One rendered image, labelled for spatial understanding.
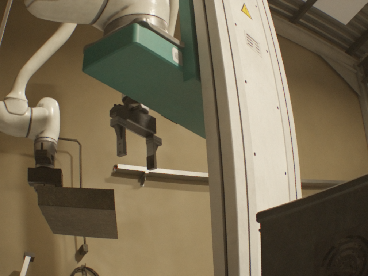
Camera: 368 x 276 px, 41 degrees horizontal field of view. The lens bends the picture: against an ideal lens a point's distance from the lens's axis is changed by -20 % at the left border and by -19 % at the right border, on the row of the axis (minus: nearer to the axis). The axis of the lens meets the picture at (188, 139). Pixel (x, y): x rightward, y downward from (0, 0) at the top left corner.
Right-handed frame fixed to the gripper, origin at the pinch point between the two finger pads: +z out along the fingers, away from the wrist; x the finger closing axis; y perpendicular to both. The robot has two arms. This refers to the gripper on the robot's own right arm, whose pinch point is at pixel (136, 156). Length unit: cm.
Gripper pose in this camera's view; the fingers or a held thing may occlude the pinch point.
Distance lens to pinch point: 166.7
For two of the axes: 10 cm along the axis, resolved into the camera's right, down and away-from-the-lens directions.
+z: 0.6, 9.1, -4.1
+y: 8.2, -2.8, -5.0
